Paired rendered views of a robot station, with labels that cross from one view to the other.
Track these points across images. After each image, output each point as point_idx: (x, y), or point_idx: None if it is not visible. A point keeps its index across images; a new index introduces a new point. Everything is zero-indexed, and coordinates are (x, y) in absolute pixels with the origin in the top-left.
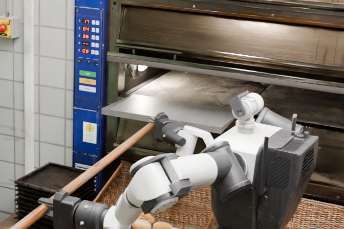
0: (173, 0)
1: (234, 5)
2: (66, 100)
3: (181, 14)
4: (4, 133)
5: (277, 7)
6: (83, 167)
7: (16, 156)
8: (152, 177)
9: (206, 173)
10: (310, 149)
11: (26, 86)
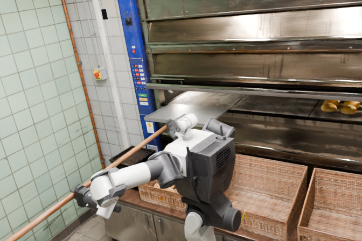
0: (178, 48)
1: (211, 46)
2: (136, 110)
3: (185, 55)
4: (111, 130)
5: (235, 44)
6: (150, 146)
7: (119, 141)
8: (99, 185)
9: (139, 177)
10: (224, 149)
11: (116, 104)
